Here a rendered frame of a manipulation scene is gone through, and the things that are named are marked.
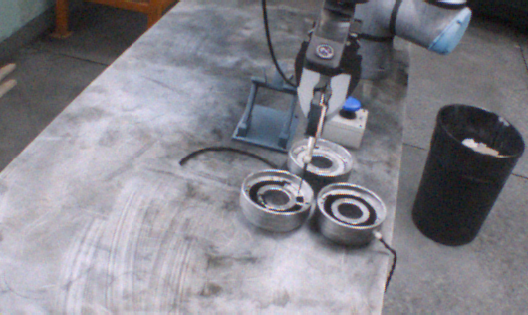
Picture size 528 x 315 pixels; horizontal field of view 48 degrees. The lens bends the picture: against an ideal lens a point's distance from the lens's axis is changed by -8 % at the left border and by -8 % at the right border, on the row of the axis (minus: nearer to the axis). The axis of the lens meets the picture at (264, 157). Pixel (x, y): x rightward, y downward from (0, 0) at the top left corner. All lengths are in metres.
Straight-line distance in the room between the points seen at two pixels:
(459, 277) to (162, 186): 1.45
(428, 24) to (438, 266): 1.12
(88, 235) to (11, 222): 0.12
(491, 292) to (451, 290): 0.16
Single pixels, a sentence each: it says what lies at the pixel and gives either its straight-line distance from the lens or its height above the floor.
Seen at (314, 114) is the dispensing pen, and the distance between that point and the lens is 0.94.
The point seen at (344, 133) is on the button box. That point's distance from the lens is 1.14.
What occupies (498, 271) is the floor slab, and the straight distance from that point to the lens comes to 2.34.
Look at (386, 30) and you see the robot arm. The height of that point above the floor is 0.92.
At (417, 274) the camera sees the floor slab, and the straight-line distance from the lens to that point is 2.18.
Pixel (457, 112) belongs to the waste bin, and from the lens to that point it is 2.34.
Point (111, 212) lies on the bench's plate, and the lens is 0.93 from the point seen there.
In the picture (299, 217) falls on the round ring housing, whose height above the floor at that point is 0.83.
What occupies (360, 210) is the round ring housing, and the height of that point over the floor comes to 0.82.
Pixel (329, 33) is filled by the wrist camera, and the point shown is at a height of 1.08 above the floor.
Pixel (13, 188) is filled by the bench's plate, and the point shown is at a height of 0.80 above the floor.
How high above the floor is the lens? 1.40
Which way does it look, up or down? 34 degrees down
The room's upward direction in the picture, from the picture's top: 11 degrees clockwise
